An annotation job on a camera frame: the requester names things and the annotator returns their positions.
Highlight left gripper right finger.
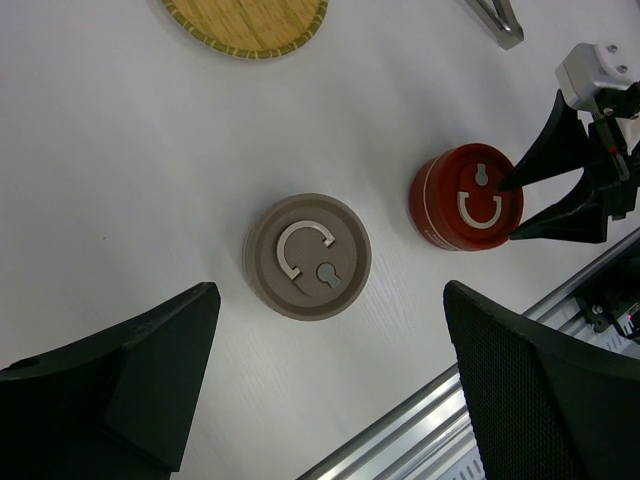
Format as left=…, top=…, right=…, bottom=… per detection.
left=443, top=281, right=639, bottom=479

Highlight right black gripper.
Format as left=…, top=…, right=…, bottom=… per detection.
left=500, top=82, right=639, bottom=244

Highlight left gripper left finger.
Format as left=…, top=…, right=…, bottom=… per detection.
left=1, top=282, right=221, bottom=479

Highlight steel bowl red rim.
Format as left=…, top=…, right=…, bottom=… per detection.
left=409, top=149, right=525, bottom=251

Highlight red round lid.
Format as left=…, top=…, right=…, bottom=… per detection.
left=412, top=142, right=526, bottom=250

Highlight metal tongs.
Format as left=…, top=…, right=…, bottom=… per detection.
left=466, top=0, right=525, bottom=50

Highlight steel bowl beige rim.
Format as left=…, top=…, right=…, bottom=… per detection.
left=243, top=199, right=374, bottom=322

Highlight beige round lid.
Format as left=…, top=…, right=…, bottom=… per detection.
left=247, top=192, right=374, bottom=319

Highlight round bamboo tray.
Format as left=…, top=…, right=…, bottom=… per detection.
left=162, top=0, right=329, bottom=60

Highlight aluminium mounting rail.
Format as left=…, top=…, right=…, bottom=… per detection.
left=307, top=233, right=639, bottom=479

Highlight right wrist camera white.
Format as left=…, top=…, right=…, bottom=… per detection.
left=554, top=42, right=640, bottom=146

